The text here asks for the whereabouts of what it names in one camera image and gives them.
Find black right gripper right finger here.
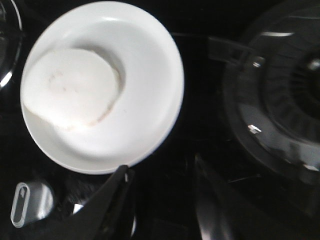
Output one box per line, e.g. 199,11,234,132
194,153,300,240

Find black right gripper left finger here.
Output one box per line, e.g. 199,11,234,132
14,165,135,240

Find white plate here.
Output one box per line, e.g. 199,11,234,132
20,1,185,175

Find fried egg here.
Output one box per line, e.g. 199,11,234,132
21,48,121,130

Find black glass gas hob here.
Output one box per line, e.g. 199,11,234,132
0,0,320,240

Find left silver stove knob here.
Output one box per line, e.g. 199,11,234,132
10,180,55,229

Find right black gas burner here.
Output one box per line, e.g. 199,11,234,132
263,44,320,143

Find right black pan support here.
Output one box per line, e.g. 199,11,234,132
208,0,320,185

